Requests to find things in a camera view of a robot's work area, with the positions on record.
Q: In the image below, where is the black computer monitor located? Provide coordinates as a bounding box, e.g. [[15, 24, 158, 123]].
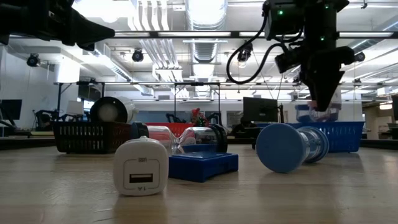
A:
[[243, 96, 279, 123], [0, 99, 23, 121]]

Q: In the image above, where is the blue capped hourglass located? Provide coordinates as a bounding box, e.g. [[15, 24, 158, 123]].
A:
[[294, 104, 312, 123], [256, 123, 330, 174]]

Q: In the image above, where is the black capped hourglass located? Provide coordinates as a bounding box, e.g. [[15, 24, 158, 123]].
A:
[[129, 121, 228, 154]]

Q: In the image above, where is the blue plastic box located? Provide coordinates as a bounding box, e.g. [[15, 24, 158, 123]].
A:
[[168, 143, 239, 183]]

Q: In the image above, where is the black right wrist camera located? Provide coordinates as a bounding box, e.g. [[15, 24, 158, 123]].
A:
[[275, 46, 309, 75]]

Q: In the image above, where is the black plastic basket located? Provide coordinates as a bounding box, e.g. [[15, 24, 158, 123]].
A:
[[52, 120, 133, 155]]

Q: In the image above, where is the red plastic basket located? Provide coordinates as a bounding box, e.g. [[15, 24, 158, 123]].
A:
[[145, 122, 200, 138]]

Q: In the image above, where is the pink capped hourglass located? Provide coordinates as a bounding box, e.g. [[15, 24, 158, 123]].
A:
[[309, 99, 330, 122]]

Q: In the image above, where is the red and green ornament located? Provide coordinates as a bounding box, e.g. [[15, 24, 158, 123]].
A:
[[190, 108, 208, 127]]

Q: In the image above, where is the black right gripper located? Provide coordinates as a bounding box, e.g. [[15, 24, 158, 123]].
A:
[[300, 0, 355, 112]]

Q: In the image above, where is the white black USB charger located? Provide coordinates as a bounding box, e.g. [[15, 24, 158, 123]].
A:
[[113, 136, 170, 197]]

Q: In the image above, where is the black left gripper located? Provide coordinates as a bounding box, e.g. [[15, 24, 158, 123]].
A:
[[0, 0, 116, 52]]

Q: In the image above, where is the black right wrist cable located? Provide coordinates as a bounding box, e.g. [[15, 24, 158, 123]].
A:
[[226, 12, 282, 85]]

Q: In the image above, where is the white cylindrical lamp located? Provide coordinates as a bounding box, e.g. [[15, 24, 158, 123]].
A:
[[89, 96, 137, 124]]

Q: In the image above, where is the blue plastic basket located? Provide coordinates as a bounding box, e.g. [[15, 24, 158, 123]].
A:
[[256, 120, 365, 153]]

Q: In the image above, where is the black background rig frame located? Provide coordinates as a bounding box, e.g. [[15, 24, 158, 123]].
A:
[[55, 81, 221, 125]]

